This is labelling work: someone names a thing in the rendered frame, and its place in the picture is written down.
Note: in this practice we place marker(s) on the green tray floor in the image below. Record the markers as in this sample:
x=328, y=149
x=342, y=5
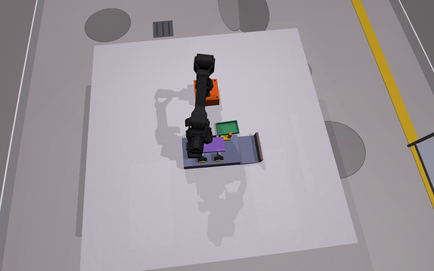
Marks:
x=227, y=127

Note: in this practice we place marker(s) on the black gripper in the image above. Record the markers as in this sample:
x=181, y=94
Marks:
x=190, y=155

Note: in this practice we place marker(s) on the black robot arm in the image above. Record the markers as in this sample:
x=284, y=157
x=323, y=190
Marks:
x=200, y=131

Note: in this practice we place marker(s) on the yellow wedge chock with orange handle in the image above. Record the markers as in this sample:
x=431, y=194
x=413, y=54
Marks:
x=227, y=137

